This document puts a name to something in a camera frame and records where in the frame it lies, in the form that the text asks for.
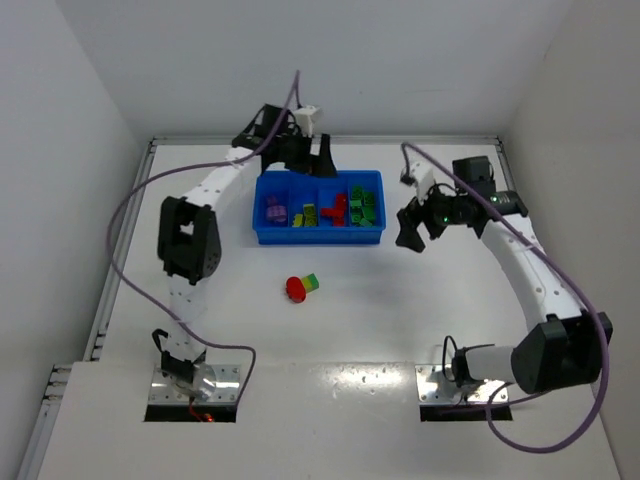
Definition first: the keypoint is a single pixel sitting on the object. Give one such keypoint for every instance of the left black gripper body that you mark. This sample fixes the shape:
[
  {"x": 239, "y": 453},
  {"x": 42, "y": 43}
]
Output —
[{"x": 305, "y": 154}]

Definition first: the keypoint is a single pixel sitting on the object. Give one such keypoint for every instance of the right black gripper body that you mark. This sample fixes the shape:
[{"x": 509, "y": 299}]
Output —
[{"x": 426, "y": 215}]

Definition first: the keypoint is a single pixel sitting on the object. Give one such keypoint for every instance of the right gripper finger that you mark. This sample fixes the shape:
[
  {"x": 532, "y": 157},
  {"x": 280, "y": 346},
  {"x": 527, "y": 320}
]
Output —
[
  {"x": 414, "y": 214},
  {"x": 409, "y": 238}
]

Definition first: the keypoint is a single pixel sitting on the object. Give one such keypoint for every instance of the small lime lego brick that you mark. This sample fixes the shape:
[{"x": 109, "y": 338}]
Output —
[{"x": 309, "y": 209}]

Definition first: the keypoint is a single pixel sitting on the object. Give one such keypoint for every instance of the small green lego brick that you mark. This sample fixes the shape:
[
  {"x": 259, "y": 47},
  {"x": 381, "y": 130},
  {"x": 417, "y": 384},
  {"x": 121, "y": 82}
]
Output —
[{"x": 355, "y": 212}]

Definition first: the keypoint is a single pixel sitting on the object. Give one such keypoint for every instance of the long lime lego brick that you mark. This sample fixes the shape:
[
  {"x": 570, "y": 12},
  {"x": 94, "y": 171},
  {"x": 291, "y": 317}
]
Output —
[{"x": 310, "y": 221}]

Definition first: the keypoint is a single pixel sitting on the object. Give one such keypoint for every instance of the red yellow green lego stack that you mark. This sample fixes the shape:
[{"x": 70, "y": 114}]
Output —
[{"x": 298, "y": 288}]

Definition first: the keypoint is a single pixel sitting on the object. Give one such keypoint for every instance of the dark green lego brick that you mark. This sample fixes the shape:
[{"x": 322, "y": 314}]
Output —
[{"x": 357, "y": 194}]

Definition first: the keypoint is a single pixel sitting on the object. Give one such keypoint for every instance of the green purple lego stack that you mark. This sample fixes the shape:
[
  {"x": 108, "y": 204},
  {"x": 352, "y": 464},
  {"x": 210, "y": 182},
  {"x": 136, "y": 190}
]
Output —
[{"x": 367, "y": 217}]

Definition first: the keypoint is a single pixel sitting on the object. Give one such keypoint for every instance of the long green lego brick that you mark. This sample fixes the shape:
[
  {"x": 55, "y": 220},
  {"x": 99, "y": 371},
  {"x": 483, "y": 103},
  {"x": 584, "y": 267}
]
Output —
[{"x": 368, "y": 199}]

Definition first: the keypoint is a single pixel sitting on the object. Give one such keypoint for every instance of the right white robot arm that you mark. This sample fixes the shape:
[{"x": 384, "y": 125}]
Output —
[{"x": 562, "y": 347}]

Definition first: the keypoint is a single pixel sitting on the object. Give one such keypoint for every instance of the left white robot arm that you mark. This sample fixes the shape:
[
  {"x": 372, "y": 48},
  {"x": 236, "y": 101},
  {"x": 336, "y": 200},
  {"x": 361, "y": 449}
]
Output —
[{"x": 189, "y": 245}]

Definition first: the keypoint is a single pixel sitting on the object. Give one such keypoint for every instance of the blue divided plastic bin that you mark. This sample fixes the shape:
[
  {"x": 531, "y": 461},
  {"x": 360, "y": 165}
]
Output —
[{"x": 293, "y": 190}]

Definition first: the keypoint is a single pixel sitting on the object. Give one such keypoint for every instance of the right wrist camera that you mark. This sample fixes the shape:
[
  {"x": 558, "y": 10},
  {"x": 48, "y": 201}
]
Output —
[{"x": 420, "y": 176}]

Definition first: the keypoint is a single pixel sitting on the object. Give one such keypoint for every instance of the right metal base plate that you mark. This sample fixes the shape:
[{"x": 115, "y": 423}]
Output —
[{"x": 436, "y": 388}]

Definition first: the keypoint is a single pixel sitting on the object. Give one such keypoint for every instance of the metal base plate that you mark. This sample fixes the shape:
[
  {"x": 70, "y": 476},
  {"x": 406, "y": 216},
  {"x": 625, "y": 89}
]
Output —
[
  {"x": 213, "y": 385},
  {"x": 436, "y": 388}
]

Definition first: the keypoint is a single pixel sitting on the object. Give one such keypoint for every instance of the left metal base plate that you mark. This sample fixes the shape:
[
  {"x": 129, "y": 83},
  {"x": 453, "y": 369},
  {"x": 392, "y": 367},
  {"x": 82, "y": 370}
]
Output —
[{"x": 213, "y": 385}]

